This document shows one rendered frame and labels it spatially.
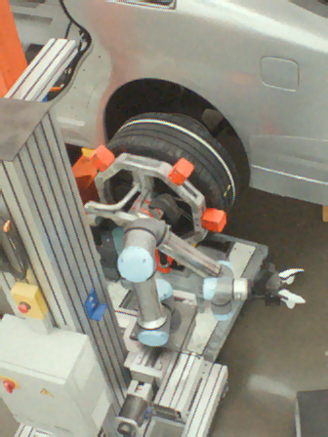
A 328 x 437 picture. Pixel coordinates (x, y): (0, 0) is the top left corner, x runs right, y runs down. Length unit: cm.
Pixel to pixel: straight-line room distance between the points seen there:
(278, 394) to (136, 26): 191
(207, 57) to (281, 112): 40
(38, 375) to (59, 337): 16
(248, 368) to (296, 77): 156
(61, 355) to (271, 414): 148
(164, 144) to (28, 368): 122
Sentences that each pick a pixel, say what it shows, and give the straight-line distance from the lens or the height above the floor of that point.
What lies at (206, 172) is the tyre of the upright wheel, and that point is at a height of 105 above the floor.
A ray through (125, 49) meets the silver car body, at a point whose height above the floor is 145.
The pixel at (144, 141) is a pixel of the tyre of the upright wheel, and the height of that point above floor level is 118.
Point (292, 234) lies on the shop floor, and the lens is 430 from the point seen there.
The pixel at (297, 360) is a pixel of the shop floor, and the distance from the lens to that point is 378.
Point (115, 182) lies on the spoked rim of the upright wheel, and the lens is 350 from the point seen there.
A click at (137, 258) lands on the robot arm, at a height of 146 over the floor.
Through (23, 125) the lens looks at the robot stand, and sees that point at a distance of 202.
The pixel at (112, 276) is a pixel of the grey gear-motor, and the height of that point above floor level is 10.
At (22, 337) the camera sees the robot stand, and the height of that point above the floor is 123.
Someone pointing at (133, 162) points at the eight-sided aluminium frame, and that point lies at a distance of 318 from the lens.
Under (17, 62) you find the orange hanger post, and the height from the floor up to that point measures 162.
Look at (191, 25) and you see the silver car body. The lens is 306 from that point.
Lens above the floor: 323
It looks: 46 degrees down
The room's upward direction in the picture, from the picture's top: 11 degrees counter-clockwise
